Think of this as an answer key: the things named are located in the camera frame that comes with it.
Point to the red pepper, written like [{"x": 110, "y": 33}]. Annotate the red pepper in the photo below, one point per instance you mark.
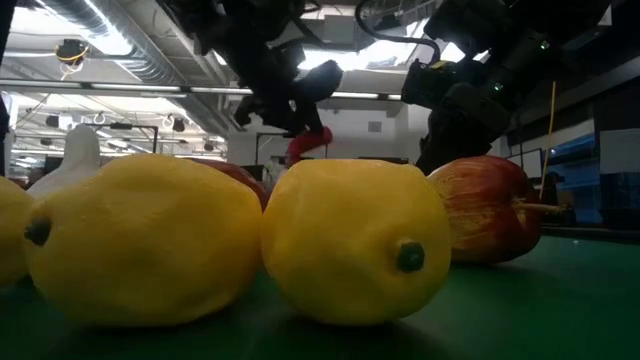
[{"x": 307, "y": 142}]

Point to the red yellow striped apple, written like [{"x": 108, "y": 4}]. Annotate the red yellow striped apple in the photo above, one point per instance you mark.
[{"x": 485, "y": 210}]

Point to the silver spiral ceiling duct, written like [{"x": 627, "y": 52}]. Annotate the silver spiral ceiling duct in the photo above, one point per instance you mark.
[{"x": 125, "y": 50}]

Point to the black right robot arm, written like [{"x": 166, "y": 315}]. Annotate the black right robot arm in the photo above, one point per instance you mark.
[{"x": 525, "y": 40}]

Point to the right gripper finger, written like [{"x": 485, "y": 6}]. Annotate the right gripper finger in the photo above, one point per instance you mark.
[{"x": 465, "y": 125}]

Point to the black metal frame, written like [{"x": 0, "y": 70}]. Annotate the black metal frame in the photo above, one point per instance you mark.
[{"x": 121, "y": 126}]

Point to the long ceiling light strip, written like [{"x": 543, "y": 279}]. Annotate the long ceiling light strip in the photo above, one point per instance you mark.
[{"x": 135, "y": 87}]

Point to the person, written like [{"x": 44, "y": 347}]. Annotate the person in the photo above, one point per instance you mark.
[{"x": 274, "y": 175}]

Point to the black table border frame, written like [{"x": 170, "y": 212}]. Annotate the black table border frame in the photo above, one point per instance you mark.
[{"x": 590, "y": 234}]

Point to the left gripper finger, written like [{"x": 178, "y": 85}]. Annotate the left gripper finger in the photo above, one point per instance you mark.
[
  {"x": 255, "y": 112},
  {"x": 320, "y": 80}
]

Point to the yellow lemon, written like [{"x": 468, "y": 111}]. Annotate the yellow lemon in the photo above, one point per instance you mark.
[
  {"x": 345, "y": 235},
  {"x": 10, "y": 230},
  {"x": 145, "y": 240}
]

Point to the grey wall vent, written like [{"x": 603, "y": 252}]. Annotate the grey wall vent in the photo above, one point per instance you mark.
[{"x": 375, "y": 126}]

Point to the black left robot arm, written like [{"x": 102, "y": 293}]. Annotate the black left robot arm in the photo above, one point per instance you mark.
[{"x": 240, "y": 25}]

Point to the grey ceiling air unit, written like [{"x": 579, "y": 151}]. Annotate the grey ceiling air unit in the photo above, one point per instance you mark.
[{"x": 345, "y": 32}]

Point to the white board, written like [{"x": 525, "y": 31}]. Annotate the white board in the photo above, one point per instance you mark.
[{"x": 531, "y": 162}]

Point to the white garlic bulb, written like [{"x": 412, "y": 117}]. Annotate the white garlic bulb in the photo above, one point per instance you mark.
[{"x": 80, "y": 155}]

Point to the blue partition panel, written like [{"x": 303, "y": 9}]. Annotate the blue partition panel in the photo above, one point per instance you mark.
[{"x": 580, "y": 170}]

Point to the dark red apple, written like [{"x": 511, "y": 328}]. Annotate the dark red apple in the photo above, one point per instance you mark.
[{"x": 245, "y": 177}]

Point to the green table mat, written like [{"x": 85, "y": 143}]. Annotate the green table mat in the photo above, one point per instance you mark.
[{"x": 550, "y": 310}]

